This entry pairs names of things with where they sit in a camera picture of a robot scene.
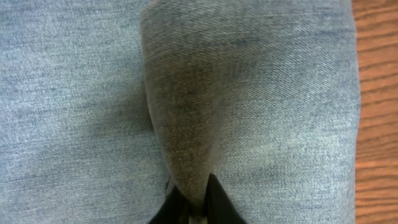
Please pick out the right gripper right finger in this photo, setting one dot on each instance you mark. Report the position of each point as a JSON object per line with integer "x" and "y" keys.
{"x": 219, "y": 208}

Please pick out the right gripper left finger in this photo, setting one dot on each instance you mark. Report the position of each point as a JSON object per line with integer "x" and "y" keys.
{"x": 175, "y": 210}

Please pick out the light blue denim jeans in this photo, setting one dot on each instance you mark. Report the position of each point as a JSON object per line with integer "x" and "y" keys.
{"x": 100, "y": 99}

